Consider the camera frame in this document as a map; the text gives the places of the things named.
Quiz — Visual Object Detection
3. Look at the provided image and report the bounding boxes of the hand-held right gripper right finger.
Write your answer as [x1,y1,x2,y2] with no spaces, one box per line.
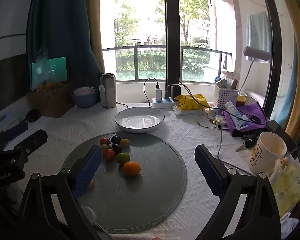
[194,144,282,240]

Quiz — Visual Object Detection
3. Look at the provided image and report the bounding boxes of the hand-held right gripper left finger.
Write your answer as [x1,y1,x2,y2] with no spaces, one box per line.
[15,144,103,240]

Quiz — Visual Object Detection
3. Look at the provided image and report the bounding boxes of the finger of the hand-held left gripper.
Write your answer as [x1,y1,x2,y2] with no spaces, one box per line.
[2,129,48,157]
[1,121,29,142]

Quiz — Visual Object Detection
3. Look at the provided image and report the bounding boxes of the white plate with dark rim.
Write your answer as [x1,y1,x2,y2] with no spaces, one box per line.
[114,107,165,133]

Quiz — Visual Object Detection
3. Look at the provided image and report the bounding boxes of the white tissue box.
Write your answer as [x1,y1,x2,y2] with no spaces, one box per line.
[0,110,20,140]

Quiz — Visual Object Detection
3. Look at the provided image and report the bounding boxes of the black round object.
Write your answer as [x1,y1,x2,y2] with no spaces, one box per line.
[26,109,42,123]

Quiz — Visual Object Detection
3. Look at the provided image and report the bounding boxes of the white textured tablecloth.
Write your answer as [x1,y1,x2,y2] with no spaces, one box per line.
[0,102,273,240]

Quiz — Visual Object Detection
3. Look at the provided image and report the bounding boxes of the brown cardboard box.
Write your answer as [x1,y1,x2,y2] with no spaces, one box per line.
[27,81,77,118]

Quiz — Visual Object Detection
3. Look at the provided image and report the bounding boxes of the white round device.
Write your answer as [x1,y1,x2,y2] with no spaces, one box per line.
[80,205,98,224]

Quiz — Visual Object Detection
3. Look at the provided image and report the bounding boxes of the black car key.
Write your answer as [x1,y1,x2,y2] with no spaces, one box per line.
[236,134,258,152]

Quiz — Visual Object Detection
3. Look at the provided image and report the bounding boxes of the white mug with yellow print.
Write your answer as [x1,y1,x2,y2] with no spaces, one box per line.
[248,131,288,174]

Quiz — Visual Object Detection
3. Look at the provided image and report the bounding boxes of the round grey placemat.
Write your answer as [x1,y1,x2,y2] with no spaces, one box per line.
[61,131,188,234]

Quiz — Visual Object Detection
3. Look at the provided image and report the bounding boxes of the white cream tube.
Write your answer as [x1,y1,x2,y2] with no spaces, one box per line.
[225,102,248,130]

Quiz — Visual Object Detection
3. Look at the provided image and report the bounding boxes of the blue bowl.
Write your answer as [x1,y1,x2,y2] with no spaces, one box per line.
[70,87,99,108]

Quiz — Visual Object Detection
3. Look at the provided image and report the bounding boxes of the yellow plastic bag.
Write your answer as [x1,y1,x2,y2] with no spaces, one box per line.
[174,94,210,111]

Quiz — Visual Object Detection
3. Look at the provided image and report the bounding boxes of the clear plastic bag of oranges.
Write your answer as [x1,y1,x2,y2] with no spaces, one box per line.
[31,46,59,93]

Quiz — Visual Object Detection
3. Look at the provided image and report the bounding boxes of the pink bowl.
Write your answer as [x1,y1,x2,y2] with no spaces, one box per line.
[74,87,97,96]

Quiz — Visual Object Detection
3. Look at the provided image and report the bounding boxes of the white perforated basket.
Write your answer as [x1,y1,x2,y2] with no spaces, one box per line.
[214,82,239,109]

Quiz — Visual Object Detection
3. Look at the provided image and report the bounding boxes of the tablet with green screen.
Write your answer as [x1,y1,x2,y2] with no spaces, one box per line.
[31,56,70,89]

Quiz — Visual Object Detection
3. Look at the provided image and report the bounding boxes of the purple cloth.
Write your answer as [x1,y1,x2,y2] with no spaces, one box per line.
[221,102,267,137]

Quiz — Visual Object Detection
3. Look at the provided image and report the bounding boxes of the stainless steel tumbler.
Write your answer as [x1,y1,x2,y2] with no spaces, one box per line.
[100,73,117,109]

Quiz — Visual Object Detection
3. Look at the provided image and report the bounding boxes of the white power strip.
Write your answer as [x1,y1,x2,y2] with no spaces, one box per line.
[152,97,182,109]

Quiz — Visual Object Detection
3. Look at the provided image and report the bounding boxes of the yellow-green plastic bag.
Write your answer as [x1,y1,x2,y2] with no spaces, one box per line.
[272,155,300,218]

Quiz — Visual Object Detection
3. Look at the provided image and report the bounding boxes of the black charger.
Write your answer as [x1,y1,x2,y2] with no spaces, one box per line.
[170,85,181,99]

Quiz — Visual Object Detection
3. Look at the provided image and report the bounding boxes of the white and blue carton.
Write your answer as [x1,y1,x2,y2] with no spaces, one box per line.
[216,78,233,88]

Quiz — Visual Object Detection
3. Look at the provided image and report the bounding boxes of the teal curtain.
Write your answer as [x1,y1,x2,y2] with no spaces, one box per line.
[26,0,103,85]

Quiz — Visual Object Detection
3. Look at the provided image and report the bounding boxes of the white desk lamp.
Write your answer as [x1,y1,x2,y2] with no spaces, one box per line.
[239,46,270,97]

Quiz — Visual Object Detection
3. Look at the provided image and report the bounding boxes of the yellow curtain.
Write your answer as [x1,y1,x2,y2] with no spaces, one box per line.
[84,0,106,74]
[275,0,300,137]

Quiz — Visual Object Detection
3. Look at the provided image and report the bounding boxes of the balcony railing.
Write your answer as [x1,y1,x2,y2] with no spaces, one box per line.
[102,44,232,82]

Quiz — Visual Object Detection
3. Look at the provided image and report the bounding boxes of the light blue hanging towel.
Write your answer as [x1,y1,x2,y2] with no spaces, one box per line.
[246,11,273,62]

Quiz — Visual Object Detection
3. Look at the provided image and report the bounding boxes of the grey cable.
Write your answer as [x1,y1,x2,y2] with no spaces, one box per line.
[217,126,252,175]

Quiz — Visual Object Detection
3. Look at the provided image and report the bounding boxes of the long black cable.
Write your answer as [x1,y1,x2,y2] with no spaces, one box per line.
[165,81,268,124]

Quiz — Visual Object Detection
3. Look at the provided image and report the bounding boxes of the black charger cable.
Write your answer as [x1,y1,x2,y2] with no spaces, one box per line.
[143,77,160,104]

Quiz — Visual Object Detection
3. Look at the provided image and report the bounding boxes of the black sliding door frame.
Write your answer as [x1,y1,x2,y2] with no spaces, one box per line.
[257,0,283,120]

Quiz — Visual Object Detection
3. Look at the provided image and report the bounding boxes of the black window post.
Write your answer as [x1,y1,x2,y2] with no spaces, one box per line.
[163,0,183,98]

